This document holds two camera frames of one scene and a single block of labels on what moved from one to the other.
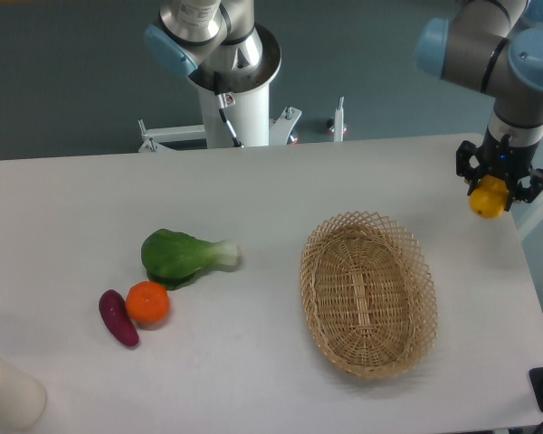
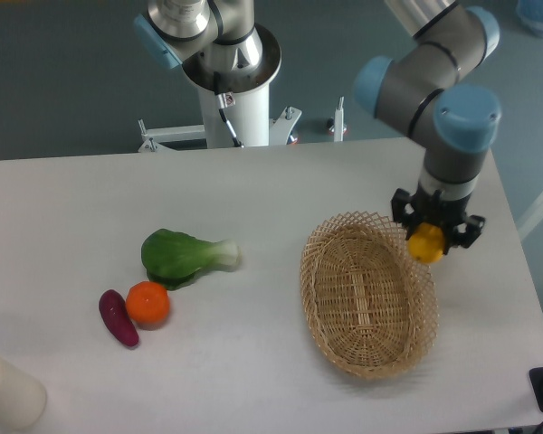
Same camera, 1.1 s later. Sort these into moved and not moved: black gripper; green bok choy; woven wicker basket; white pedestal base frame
Moved: black gripper
Not moved: white pedestal base frame; green bok choy; woven wicker basket
